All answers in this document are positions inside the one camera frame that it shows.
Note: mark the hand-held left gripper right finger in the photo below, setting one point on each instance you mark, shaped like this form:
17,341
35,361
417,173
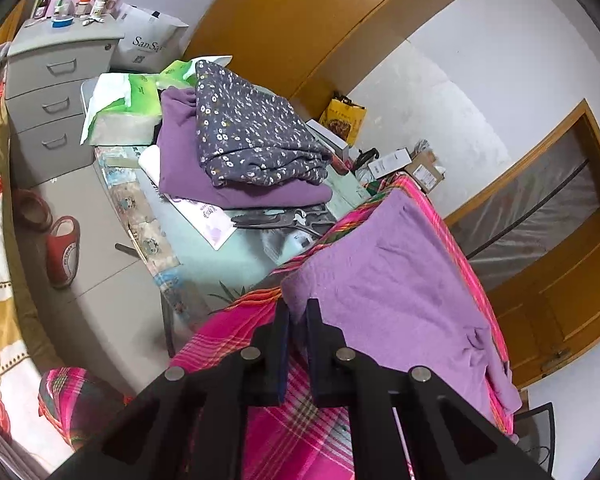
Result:
314,355

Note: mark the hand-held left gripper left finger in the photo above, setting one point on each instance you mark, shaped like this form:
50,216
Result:
281,355

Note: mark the purple fleece garment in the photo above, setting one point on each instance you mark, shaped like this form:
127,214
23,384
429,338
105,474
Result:
405,285

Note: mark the pink plaid blanket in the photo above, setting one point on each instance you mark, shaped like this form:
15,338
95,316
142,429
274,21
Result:
220,340

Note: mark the folding side table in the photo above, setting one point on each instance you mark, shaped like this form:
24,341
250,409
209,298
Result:
215,270

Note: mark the black scissors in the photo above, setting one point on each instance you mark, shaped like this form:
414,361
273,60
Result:
275,220

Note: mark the pink booklet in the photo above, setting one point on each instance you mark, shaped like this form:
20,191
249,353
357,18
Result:
207,220

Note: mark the small white box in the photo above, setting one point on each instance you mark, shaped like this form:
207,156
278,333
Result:
387,165

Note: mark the cardboard box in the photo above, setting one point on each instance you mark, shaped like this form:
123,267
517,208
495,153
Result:
425,172

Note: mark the folded dark purple garment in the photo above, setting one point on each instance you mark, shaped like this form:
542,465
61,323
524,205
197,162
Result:
180,160

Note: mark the grey floral folded garment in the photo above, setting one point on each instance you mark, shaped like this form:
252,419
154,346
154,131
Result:
250,130

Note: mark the black mesh chair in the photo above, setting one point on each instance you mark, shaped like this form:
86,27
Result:
537,420

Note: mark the yellow bag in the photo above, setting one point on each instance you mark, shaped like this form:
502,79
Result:
344,117

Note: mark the red slipper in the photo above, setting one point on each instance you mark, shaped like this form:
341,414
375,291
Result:
64,252
32,210

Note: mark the clear plastic door curtain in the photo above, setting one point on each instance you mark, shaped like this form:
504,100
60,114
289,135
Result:
530,210

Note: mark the wooden door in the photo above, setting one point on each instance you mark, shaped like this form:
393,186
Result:
570,300

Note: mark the large green tissue pack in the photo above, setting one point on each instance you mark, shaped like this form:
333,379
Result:
130,100

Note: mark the small green tissue pack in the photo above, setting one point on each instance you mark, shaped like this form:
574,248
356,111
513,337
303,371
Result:
177,72

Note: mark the wooden wardrobe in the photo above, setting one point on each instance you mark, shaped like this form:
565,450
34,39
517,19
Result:
305,20

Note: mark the white shopping bag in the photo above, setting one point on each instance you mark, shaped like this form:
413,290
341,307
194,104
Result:
145,42

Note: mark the grey drawer cabinet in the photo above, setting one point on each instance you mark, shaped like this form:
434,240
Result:
55,70

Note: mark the blue tape roll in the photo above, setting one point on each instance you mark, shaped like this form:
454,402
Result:
61,21

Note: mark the wooden door frame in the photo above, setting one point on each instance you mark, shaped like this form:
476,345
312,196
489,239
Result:
545,135

